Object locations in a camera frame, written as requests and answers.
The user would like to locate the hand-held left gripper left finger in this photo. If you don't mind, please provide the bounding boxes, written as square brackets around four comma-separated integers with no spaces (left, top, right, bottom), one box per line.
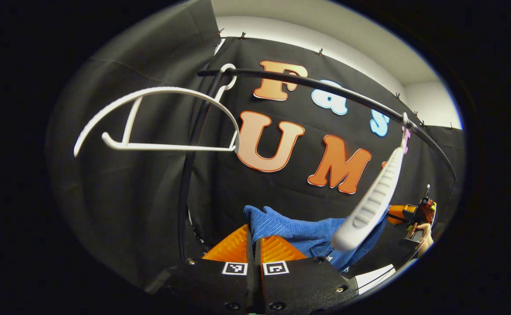
[144,224,256,313]

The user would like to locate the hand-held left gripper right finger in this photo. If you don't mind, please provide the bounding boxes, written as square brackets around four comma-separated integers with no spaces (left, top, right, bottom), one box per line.
[255,235,361,313]

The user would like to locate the blue corduroy jacket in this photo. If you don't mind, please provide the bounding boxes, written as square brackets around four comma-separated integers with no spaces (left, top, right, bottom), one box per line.
[243,205,389,273]

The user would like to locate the white plastic clothes hanger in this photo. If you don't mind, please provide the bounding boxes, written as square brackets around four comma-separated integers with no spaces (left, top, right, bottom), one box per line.
[332,113,411,251]
[74,63,240,157]

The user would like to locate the black metal clothes rack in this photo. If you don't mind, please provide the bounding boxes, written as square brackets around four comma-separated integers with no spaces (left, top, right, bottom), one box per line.
[177,68,458,262]

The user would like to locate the black backdrop cloth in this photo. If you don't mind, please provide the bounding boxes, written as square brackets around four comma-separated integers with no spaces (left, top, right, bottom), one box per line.
[45,0,466,289]

